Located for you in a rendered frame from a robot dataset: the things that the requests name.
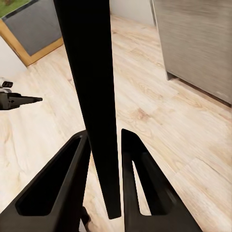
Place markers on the dishwasher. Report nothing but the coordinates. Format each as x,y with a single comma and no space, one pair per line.
196,42

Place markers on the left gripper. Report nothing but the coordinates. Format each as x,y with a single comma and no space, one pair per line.
10,101

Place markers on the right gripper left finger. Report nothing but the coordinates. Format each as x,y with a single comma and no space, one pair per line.
52,201

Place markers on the poster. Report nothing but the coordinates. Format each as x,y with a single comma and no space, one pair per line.
86,30

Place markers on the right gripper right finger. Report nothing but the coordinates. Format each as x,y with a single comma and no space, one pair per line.
168,212

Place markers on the door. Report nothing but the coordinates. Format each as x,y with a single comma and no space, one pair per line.
31,28

